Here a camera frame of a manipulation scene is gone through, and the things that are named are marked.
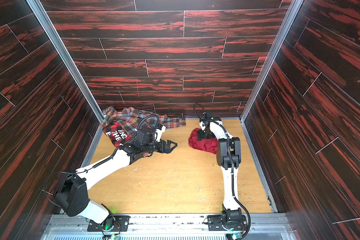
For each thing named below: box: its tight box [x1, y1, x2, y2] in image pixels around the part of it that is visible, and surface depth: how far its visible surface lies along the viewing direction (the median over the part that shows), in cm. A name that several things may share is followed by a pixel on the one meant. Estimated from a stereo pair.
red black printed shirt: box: [103, 122, 132, 148], surface depth 104 cm
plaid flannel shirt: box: [100, 106, 186, 130], surface depth 113 cm
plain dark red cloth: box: [188, 128, 219, 154], surface depth 101 cm
